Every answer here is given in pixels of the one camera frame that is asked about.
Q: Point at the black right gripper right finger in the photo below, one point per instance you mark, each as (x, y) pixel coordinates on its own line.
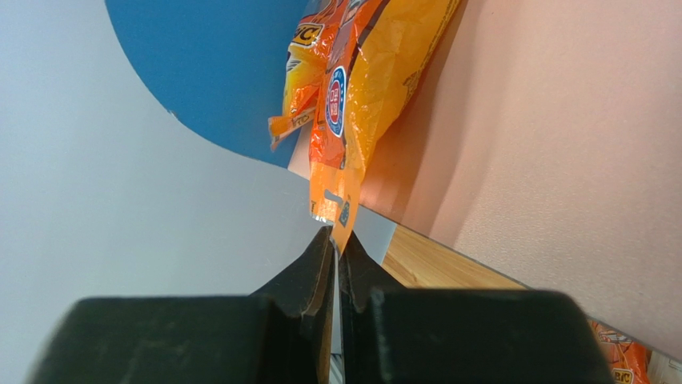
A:
(395, 334)

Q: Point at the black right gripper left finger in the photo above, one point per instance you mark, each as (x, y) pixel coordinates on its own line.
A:
(281, 333)

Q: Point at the orange BIC razor bag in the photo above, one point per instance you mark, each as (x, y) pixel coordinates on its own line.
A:
(627, 359)
(307, 56)
(380, 51)

